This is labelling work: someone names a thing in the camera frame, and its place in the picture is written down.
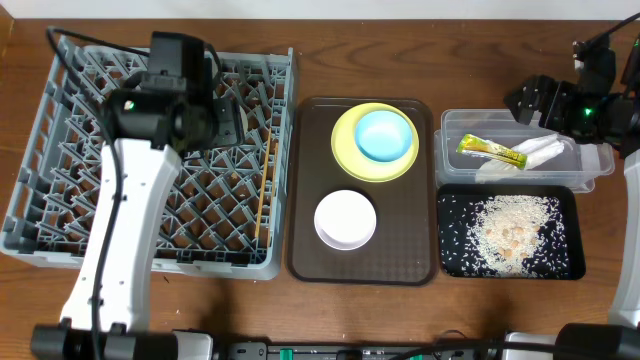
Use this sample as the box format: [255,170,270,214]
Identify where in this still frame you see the grey plastic dishwasher rack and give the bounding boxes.
[1,38,297,280]

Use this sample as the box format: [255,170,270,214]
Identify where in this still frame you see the spilled rice and food scraps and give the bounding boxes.
[437,195,570,279]

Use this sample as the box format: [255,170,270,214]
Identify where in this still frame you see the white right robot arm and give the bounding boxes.
[504,31,639,359]

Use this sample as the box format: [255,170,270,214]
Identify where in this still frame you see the white bowl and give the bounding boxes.
[314,190,377,251]

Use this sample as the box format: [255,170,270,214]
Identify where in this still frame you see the white cup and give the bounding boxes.
[239,105,249,138]

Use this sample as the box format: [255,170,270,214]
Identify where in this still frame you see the black plastic tray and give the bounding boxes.
[437,184,586,280]

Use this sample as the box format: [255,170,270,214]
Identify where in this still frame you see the brown plastic serving tray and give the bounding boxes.
[287,97,438,286]

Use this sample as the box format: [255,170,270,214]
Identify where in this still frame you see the yellow plate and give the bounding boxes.
[331,102,420,183]

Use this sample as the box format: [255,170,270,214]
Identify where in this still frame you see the yellow green snack wrapper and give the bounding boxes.
[456,134,528,169]

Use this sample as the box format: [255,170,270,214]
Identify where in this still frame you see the white napkin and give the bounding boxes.
[475,134,565,183]

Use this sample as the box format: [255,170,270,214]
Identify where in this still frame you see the light blue bowl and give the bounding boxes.
[354,110,413,163]

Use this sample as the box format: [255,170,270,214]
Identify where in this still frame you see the clear plastic bin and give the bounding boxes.
[434,109,615,193]

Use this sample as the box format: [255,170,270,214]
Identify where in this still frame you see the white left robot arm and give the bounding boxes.
[30,31,247,359]

